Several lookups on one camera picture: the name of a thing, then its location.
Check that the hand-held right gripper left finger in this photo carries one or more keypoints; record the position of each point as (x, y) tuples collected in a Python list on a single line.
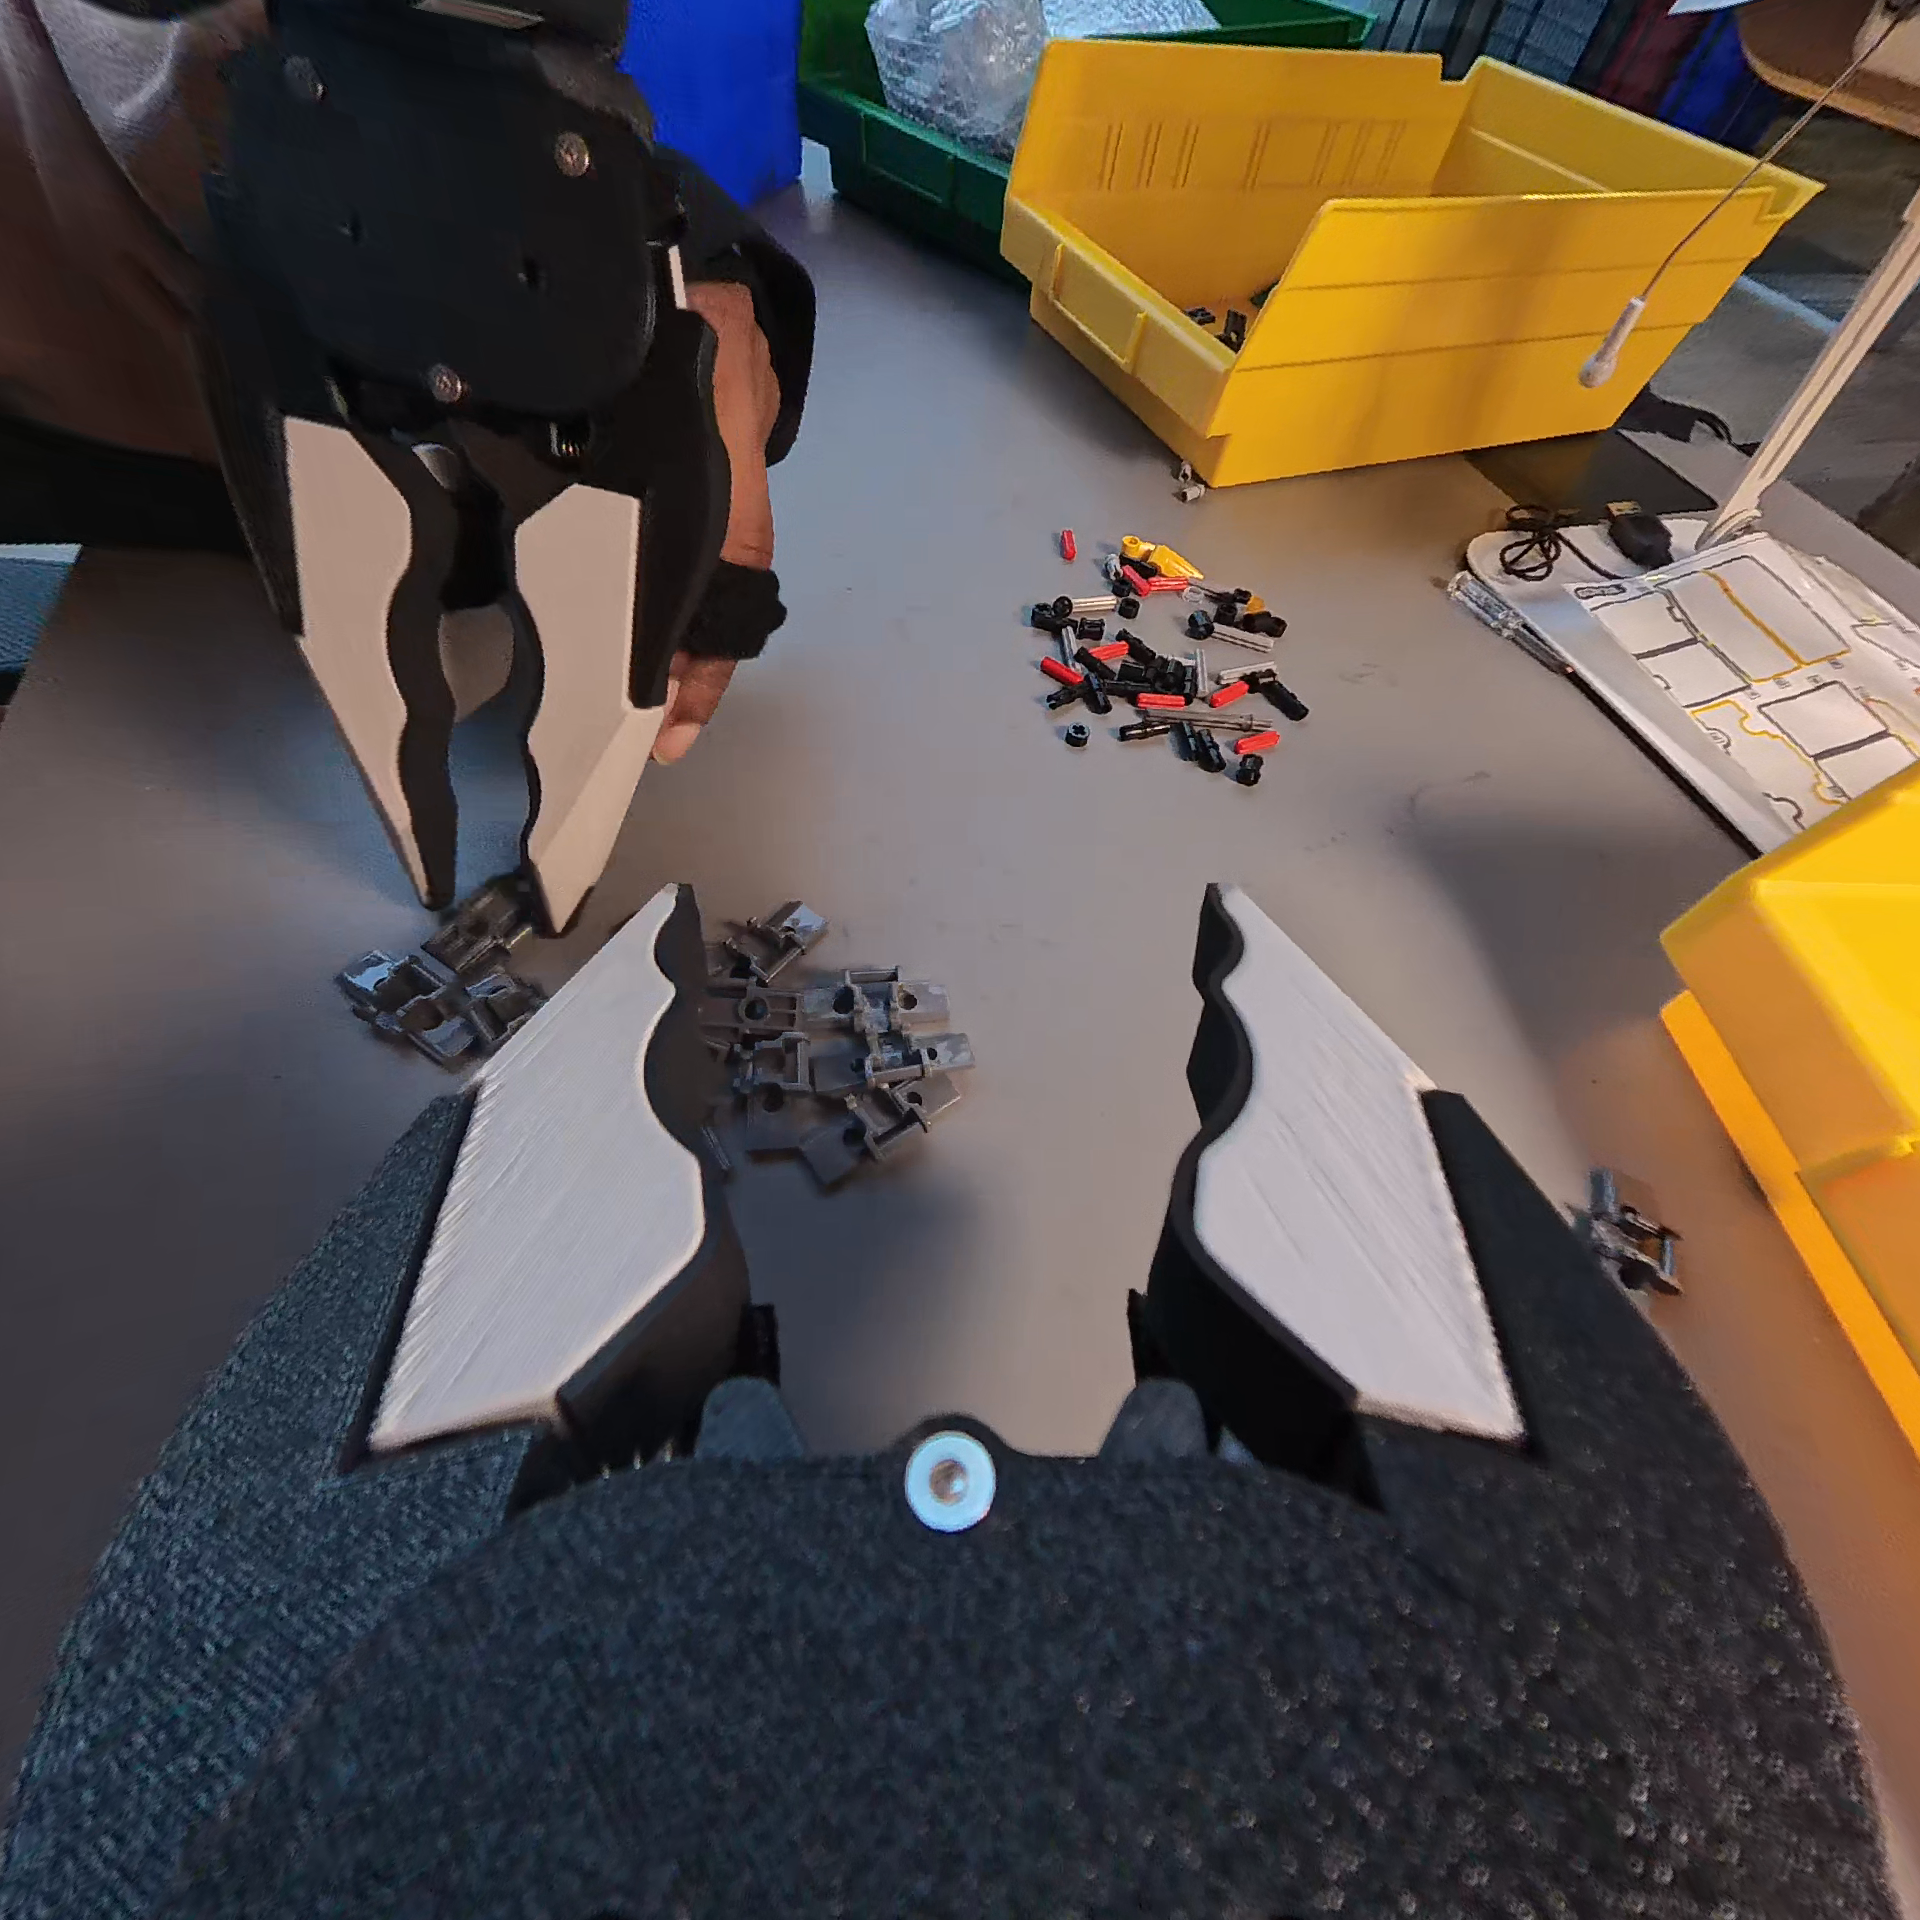
[(555, 1231)]

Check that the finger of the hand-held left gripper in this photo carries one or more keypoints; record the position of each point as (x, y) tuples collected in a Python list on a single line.
[(593, 675), (338, 599)]

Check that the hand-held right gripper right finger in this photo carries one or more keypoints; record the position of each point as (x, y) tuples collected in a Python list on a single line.
[(1335, 1245)]

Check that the grey toy track link pair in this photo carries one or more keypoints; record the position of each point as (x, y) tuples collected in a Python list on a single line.
[(435, 1014)]

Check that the heap of track links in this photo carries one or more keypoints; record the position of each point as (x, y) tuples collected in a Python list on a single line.
[(840, 1049)]

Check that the pile of grey track links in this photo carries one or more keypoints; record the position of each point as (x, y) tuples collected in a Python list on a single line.
[(1231, 323)]

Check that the yellow plastic bin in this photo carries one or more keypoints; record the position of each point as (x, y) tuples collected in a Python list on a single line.
[(1425, 345)]

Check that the person's left forearm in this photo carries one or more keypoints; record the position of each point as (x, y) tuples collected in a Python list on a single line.
[(89, 224)]

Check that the grey toy track link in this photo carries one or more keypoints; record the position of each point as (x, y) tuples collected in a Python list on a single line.
[(1627, 1238)]

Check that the grey desk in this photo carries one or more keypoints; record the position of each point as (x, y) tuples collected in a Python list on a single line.
[(975, 840)]

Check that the person's left hand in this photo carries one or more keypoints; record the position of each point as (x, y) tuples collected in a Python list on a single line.
[(744, 451)]

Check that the black chair armrest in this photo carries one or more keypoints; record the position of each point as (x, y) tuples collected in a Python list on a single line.
[(105, 487)]

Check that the grey chair seat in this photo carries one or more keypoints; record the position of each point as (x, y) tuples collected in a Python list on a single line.
[(31, 630)]

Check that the blue plastic bin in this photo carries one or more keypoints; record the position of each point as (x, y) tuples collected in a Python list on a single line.
[(720, 89)]

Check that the green crate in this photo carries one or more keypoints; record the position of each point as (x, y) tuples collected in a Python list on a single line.
[(902, 165)]

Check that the clear plastic bag bundle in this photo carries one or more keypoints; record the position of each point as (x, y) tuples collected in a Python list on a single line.
[(960, 61)]

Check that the yellow divided parts bin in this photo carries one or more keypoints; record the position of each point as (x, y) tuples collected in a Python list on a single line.
[(1816, 960)]

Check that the pile of small toy pins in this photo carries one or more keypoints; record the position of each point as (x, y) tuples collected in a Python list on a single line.
[(1171, 675)]

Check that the small grey toy pins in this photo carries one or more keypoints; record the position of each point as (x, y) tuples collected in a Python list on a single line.
[(1189, 480)]

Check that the sticker sheet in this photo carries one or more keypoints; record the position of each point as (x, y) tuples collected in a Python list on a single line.
[(1755, 662)]

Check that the black flat pad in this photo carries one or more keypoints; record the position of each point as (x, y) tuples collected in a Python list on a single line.
[(1559, 464)]

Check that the white book stand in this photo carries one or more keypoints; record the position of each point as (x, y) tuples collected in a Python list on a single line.
[(1845, 345)]

